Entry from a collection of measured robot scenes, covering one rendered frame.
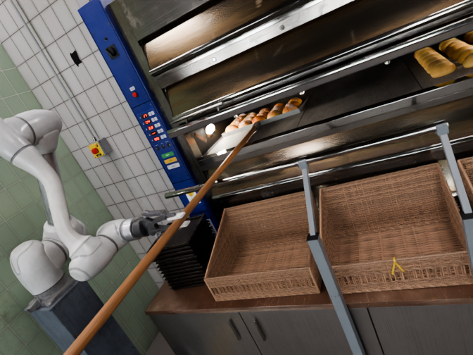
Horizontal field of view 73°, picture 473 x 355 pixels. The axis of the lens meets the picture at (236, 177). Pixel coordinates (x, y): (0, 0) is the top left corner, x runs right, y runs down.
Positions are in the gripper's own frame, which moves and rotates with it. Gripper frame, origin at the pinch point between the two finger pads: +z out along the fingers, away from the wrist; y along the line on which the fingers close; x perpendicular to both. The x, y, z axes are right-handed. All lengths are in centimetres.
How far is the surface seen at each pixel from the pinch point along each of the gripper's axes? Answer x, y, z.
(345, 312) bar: -11, 61, 43
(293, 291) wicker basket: -22, 59, 19
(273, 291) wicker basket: -21, 58, 10
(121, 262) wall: -55, 55, -119
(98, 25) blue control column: -67, -84, -45
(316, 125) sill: -71, 2, 42
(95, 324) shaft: 45.5, -0.7, 1.8
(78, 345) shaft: 51, -1, 2
